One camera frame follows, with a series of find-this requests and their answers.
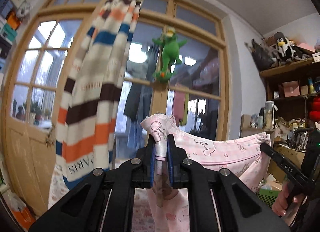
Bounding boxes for green plush frog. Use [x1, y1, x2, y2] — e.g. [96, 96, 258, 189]
[152, 27, 187, 83]

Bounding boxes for green checkered basket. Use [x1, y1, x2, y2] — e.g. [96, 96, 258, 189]
[257, 189, 280, 208]

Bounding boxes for wooden framed window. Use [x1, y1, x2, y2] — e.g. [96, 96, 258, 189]
[44, 0, 231, 168]

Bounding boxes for penguin plush toy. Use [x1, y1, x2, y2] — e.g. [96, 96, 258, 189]
[274, 32, 295, 65]

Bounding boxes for pink hanging cloth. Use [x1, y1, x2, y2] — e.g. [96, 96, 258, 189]
[172, 91, 186, 126]

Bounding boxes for bear print headboard cover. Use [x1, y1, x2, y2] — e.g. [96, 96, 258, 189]
[48, 164, 69, 209]

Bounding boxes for wooden glass door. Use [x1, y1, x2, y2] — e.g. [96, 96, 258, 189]
[2, 12, 89, 216]

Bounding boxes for right human hand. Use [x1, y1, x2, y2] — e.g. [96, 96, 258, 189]
[272, 181, 305, 217]

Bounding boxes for striped Paris curtain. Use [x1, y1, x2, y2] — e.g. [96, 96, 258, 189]
[56, 0, 144, 189]

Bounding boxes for wooden cabinet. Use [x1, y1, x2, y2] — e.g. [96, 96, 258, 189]
[241, 57, 320, 185]

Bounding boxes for pink cartoon print pants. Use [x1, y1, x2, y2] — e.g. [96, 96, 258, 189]
[131, 114, 271, 231]

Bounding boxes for white shelf unit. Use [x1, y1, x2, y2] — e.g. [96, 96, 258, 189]
[1, 0, 30, 73]

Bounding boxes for pink cardboard box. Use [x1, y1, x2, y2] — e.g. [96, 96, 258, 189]
[283, 81, 300, 97]

